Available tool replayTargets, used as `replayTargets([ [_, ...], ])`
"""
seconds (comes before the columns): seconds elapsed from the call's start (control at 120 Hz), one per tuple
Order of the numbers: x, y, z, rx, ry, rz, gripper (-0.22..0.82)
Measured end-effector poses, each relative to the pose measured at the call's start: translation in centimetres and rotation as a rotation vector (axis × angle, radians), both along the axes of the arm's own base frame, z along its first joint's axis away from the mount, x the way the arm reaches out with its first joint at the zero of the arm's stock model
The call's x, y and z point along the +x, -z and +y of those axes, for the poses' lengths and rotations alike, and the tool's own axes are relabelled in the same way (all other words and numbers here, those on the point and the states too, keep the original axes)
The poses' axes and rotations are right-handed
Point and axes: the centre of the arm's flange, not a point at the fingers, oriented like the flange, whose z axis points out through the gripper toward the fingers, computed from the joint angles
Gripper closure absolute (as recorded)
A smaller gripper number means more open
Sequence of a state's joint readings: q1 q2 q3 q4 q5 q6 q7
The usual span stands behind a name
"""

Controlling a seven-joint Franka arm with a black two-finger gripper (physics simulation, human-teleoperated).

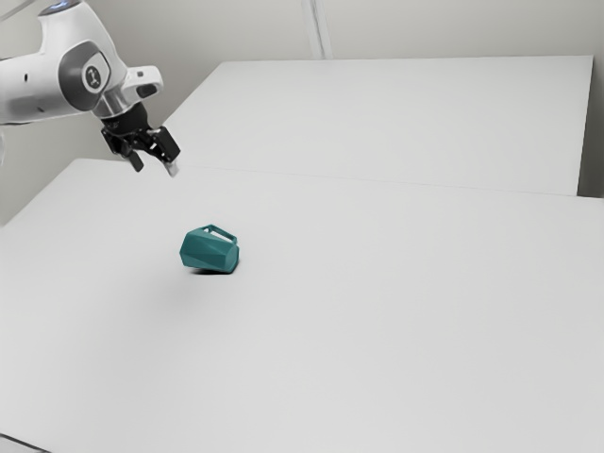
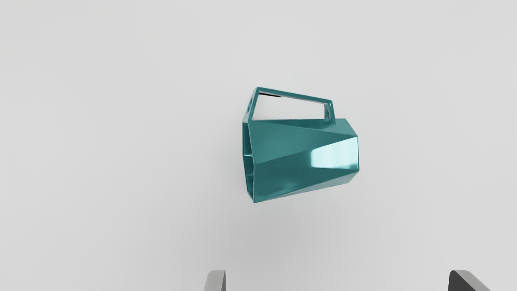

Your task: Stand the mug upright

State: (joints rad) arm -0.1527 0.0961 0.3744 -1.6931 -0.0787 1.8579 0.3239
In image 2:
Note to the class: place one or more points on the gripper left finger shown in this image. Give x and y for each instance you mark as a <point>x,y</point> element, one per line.
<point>215,281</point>

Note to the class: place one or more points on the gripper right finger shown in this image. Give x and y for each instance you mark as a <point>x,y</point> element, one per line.
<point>464,283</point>

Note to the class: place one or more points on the teal faceted mug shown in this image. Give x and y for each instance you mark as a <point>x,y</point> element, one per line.
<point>299,161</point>

